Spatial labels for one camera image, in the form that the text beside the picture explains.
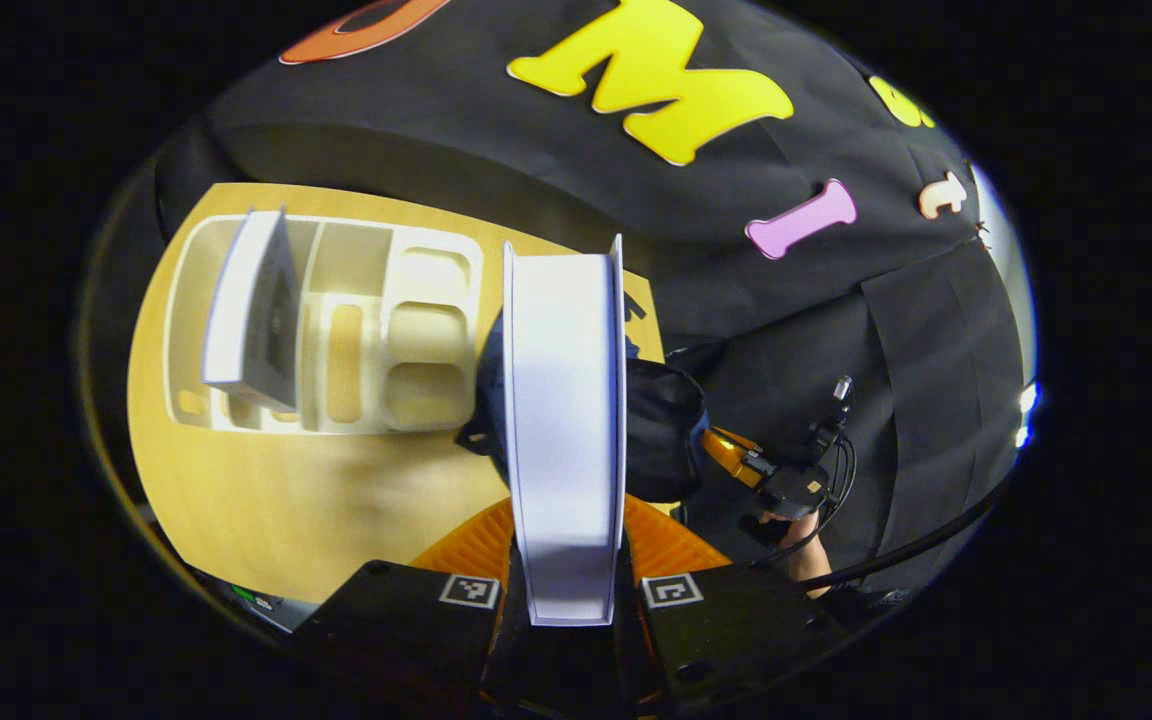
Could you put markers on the dark device with green light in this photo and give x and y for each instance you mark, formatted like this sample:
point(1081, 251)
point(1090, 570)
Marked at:
point(261, 605)

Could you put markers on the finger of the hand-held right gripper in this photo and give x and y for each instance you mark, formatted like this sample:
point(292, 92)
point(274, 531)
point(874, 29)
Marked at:
point(731, 455)

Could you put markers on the blue schoolbag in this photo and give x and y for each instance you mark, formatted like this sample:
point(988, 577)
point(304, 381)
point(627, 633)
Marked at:
point(666, 430)

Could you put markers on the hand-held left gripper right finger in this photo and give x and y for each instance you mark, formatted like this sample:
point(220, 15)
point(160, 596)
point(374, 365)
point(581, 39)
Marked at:
point(736, 630)

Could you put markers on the cream plastic bookshelf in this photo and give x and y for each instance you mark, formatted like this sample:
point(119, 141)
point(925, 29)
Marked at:
point(426, 340)

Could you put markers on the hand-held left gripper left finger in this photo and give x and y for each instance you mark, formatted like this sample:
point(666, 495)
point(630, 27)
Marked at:
point(396, 625)

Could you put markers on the black backdrop cloth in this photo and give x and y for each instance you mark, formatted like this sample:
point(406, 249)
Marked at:
point(786, 330)

